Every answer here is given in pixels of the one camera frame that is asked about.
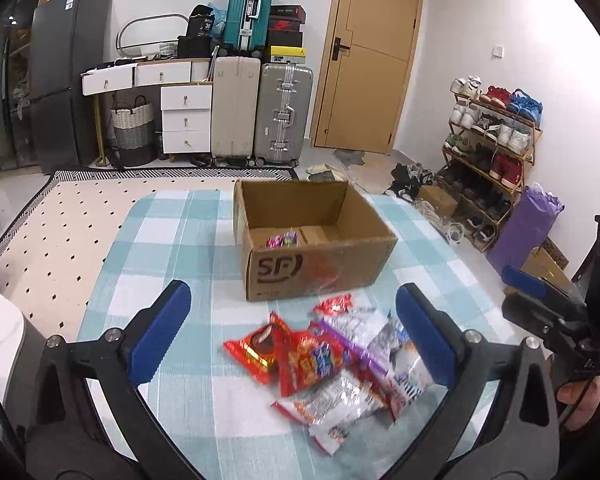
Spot purple striped snack packet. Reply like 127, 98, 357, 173
307, 310, 406, 366

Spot woven laundry basket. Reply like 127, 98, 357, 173
111, 95, 156, 167

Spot beige doormat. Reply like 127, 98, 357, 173
350, 152, 398, 195

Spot plain black shoe box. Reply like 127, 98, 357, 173
267, 31, 303, 48

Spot black printed box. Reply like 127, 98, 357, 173
187, 4, 217, 38

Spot scattered loose shoes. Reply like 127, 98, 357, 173
384, 161, 467, 247

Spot black bag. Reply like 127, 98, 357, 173
177, 35, 222, 59

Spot red colourful-print snack packet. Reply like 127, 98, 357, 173
278, 329, 353, 397

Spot beige suitcase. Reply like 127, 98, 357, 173
211, 55, 262, 167

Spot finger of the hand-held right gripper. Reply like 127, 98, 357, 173
503, 265, 586, 311
503, 295, 588, 346

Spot clear red-edged snack packet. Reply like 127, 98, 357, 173
271, 369, 387, 428

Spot wooden door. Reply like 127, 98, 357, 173
310, 0, 427, 156

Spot person's right hand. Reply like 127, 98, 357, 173
557, 377, 600, 431

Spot small red white snack packet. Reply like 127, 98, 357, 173
311, 294, 356, 320

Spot white drawer dresser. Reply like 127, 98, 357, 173
80, 57, 216, 162

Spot black refrigerator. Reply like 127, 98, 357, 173
27, 0, 113, 175

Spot wooden shoe rack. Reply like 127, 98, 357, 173
437, 77, 543, 253

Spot red black shoe box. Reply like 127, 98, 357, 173
268, 17, 305, 34

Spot blue plastic bag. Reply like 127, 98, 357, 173
207, 4, 228, 37

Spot white rounded object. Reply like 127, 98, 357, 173
0, 275, 28, 426

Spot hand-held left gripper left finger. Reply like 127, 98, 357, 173
17, 280, 196, 480

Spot red cookie snack packet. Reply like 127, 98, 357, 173
223, 312, 292, 386

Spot cream dotted rug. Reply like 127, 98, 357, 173
0, 166, 301, 346

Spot blue white checked tablecloth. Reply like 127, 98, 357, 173
77, 189, 528, 480

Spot folded cardboard pieces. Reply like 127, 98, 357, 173
522, 237, 578, 293

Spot silver suitcase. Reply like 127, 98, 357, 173
254, 62, 314, 168

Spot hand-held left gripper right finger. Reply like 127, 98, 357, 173
385, 283, 561, 480

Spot oval mirror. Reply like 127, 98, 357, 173
116, 14, 188, 59

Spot rows of shelved shoes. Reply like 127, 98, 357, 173
442, 76, 543, 251

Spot small brown cardboard box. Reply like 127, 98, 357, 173
417, 185, 459, 219

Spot purple gift bag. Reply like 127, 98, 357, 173
486, 185, 566, 277

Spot white blue-print snack packet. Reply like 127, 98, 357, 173
310, 422, 352, 457

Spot teal suitcase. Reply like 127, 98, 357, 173
222, 0, 277, 56

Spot pink snack packet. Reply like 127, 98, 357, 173
265, 231, 301, 250

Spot yellow black shoe box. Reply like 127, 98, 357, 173
264, 45, 308, 64

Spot grey furry doormat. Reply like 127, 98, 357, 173
332, 147, 366, 171

